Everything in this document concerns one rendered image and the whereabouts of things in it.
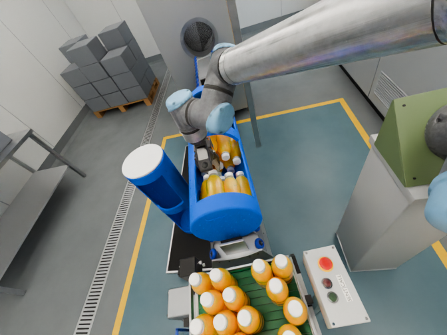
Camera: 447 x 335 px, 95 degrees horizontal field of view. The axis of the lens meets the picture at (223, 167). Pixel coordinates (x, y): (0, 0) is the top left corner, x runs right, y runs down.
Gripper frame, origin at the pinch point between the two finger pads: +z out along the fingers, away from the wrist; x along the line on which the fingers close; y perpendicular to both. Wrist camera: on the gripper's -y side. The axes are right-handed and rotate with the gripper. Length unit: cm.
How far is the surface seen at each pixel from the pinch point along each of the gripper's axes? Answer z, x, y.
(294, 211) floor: 116, -45, 29
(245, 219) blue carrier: 4.7, -9.1, -22.5
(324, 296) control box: 7, -26, -50
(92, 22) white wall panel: -1, 234, 522
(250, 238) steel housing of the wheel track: 24.1, -7.8, -22.8
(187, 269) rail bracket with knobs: 16.7, 18.9, -32.1
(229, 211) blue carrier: -3.7, -4.9, -22.6
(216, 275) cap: 5.7, 4.3, -39.3
